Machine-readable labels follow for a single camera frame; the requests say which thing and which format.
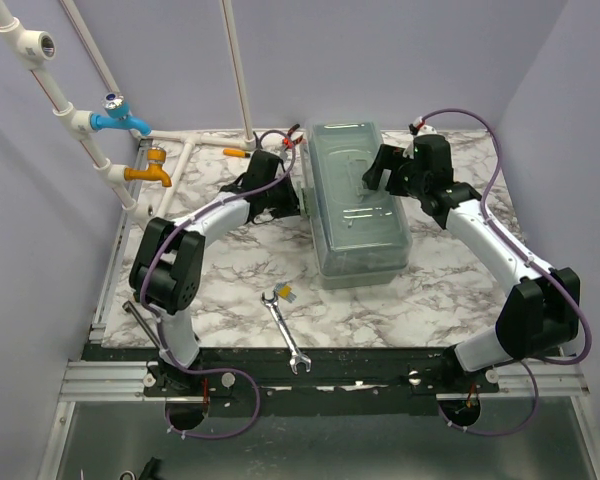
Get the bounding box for yellow hex key set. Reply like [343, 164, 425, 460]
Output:
[274, 283, 296, 303]

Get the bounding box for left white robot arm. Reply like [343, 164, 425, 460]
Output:
[129, 150, 300, 395]

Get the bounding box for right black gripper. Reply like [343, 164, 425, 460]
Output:
[360, 144, 426, 199]

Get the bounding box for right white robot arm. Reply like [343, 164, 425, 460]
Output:
[362, 134, 580, 392]

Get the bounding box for orange plastic tap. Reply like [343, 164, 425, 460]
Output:
[123, 147, 172, 188]

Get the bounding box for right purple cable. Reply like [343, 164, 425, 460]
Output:
[407, 108, 595, 436]

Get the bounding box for white pvc pipe assembly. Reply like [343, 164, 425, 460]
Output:
[0, 1, 256, 227]

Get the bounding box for blue plastic tap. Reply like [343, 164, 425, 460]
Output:
[89, 92, 152, 136]

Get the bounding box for silver open-end wrench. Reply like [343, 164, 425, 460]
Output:
[261, 291, 312, 375]

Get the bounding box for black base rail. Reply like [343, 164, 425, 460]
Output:
[79, 342, 531, 419]

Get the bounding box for purple cable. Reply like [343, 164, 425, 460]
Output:
[407, 108, 595, 436]
[139, 129, 297, 442]

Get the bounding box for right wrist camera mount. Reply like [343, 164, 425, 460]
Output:
[408, 116, 438, 147]

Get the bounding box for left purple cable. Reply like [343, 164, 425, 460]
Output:
[139, 129, 297, 442]

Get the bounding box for orange black long-nose pliers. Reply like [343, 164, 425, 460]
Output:
[281, 123, 304, 151]

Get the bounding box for silver socket bar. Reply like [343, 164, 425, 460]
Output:
[122, 301, 161, 349]

